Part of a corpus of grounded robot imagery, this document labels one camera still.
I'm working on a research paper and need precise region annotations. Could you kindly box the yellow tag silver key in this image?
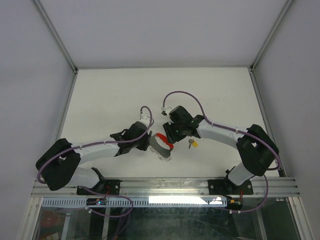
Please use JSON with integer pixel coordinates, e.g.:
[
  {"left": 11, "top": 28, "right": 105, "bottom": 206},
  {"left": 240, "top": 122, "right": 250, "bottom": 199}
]
[{"left": 188, "top": 139, "right": 198, "bottom": 149}]

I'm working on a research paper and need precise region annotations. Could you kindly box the red handled keyring holder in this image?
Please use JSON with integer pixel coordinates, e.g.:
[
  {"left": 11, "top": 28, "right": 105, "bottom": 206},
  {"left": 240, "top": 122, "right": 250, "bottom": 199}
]
[{"left": 149, "top": 132, "right": 174, "bottom": 162}]

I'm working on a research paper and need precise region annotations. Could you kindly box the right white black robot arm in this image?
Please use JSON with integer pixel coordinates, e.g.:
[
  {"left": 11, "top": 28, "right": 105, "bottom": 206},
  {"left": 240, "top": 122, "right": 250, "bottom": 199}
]
[{"left": 161, "top": 105, "right": 279, "bottom": 196}]

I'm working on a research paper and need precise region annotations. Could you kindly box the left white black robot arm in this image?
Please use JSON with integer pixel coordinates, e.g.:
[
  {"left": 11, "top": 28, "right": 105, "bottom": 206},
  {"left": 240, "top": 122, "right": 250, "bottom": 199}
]
[{"left": 35, "top": 121, "right": 152, "bottom": 195}]

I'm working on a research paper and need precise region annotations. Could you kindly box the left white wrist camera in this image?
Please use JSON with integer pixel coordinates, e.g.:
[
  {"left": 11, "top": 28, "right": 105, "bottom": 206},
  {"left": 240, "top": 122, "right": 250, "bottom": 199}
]
[{"left": 139, "top": 113, "right": 154, "bottom": 127}]

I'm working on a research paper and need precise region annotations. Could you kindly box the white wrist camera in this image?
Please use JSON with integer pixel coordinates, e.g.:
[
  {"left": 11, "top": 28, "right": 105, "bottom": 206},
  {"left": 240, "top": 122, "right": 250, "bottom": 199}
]
[
  {"left": 139, "top": 113, "right": 154, "bottom": 127},
  {"left": 161, "top": 106, "right": 173, "bottom": 116}
]

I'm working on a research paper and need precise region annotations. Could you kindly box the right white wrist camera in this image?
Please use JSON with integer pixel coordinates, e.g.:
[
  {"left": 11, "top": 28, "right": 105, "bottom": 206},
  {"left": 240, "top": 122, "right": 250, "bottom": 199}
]
[{"left": 161, "top": 106, "right": 173, "bottom": 116}]

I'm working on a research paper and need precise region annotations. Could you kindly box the white slotted cable duct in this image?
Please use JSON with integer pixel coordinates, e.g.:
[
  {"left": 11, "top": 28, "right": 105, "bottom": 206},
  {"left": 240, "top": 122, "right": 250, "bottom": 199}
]
[{"left": 42, "top": 195, "right": 227, "bottom": 208}]

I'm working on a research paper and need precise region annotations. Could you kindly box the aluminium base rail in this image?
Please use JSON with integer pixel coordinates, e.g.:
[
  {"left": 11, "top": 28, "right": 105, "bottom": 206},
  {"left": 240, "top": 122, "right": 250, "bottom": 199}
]
[{"left": 31, "top": 176, "right": 300, "bottom": 198}]

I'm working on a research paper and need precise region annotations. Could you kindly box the left aluminium frame post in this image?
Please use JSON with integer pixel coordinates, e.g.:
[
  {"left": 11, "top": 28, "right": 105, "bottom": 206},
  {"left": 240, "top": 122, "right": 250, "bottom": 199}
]
[{"left": 31, "top": 0, "right": 78, "bottom": 74}]

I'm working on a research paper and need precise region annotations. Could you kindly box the aluminium frame post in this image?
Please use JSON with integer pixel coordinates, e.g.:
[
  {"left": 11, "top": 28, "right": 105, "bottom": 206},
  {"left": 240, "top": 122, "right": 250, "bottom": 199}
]
[
  {"left": 31, "top": 0, "right": 78, "bottom": 74},
  {"left": 250, "top": 0, "right": 295, "bottom": 71}
]

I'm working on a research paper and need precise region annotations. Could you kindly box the right aluminium frame post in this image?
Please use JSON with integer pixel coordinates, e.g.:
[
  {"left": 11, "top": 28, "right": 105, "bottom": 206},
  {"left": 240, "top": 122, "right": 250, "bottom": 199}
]
[{"left": 250, "top": 0, "right": 295, "bottom": 71}]

